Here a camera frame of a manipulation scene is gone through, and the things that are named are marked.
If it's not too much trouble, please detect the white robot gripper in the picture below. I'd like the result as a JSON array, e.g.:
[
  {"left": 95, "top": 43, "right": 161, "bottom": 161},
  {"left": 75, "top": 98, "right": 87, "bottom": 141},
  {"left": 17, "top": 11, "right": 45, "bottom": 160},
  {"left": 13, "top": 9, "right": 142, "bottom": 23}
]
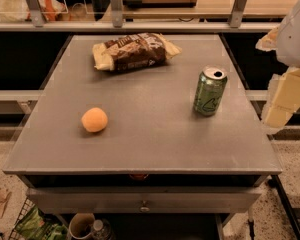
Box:
[{"left": 255, "top": 0, "right": 300, "bottom": 128}]

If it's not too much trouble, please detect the green soda can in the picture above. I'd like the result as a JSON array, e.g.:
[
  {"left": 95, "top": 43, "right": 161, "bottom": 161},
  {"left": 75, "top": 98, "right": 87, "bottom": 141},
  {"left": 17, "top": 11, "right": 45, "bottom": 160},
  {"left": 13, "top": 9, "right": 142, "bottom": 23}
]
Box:
[{"left": 193, "top": 66, "right": 228, "bottom": 116}]

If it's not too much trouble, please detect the brown snack bag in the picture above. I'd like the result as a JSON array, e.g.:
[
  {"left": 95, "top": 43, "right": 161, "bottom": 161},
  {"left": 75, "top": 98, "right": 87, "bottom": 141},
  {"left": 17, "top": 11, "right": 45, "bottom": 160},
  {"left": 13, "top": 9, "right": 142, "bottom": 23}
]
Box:
[{"left": 92, "top": 33, "right": 182, "bottom": 71}]

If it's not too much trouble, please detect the red object in drawer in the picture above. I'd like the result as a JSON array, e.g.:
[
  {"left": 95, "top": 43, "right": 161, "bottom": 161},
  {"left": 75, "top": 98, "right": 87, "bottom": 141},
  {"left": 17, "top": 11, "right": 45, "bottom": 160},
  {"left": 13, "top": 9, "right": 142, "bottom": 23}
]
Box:
[{"left": 129, "top": 174, "right": 149, "bottom": 181}]

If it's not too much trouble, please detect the orange fruit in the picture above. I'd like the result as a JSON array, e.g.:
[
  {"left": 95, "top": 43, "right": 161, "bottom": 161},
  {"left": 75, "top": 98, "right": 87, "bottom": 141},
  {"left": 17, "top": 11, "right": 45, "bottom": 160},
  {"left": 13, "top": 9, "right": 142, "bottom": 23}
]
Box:
[{"left": 81, "top": 108, "right": 108, "bottom": 133}]

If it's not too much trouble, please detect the round metal drawer knob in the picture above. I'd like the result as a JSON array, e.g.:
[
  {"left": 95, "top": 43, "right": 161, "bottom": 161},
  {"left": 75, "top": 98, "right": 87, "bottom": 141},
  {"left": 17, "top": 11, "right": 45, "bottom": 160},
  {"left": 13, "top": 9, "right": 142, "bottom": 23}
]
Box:
[{"left": 140, "top": 201, "right": 150, "bottom": 213}]

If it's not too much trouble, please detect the grey drawer front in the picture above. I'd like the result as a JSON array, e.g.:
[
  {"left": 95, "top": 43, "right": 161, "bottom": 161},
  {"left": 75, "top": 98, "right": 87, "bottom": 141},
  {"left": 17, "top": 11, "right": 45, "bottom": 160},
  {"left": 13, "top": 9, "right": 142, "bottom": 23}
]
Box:
[{"left": 27, "top": 187, "right": 261, "bottom": 214}]

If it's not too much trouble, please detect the clear plastic bottle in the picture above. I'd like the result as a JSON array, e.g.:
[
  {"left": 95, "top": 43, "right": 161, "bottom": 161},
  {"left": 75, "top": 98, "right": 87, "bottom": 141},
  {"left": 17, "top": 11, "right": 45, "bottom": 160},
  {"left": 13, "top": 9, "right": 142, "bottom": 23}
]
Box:
[{"left": 91, "top": 219, "right": 115, "bottom": 240}]

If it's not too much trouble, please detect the white paper cup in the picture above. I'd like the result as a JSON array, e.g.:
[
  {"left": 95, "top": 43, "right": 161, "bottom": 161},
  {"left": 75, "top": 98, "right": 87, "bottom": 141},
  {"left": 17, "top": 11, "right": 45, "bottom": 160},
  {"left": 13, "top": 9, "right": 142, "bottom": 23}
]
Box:
[{"left": 69, "top": 213, "right": 95, "bottom": 240}]

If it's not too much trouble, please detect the orange white bag behind glass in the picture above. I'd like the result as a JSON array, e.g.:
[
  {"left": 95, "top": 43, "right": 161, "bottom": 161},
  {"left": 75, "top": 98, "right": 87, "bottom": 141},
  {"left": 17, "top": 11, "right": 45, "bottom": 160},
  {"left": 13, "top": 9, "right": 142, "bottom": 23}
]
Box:
[{"left": 0, "top": 0, "right": 66, "bottom": 22}]

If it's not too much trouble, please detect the green chip bag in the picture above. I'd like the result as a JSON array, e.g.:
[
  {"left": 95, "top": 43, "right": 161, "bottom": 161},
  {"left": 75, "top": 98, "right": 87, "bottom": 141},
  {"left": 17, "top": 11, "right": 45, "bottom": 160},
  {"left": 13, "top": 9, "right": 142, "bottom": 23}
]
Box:
[{"left": 15, "top": 206, "right": 68, "bottom": 240}]

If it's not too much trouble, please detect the wire basket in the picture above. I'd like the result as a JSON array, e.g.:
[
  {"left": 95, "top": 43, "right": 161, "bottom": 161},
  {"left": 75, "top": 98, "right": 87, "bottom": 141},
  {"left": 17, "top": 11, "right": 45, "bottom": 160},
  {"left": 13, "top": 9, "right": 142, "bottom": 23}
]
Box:
[{"left": 7, "top": 198, "right": 34, "bottom": 240}]

